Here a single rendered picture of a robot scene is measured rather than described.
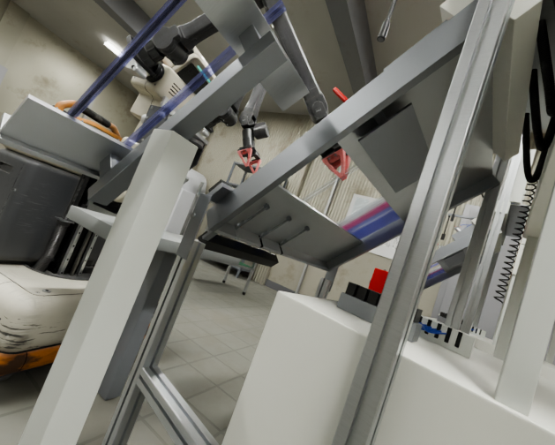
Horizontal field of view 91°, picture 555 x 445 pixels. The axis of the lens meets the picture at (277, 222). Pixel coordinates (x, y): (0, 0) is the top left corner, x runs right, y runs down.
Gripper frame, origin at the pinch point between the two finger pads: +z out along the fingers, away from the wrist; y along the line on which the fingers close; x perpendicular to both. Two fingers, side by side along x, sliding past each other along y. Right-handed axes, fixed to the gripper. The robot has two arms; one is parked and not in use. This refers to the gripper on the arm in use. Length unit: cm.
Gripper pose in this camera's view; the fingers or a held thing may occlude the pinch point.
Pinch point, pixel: (342, 176)
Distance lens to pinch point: 79.6
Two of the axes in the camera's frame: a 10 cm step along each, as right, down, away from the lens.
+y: 5.9, 3.1, 7.5
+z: 1.8, 8.5, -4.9
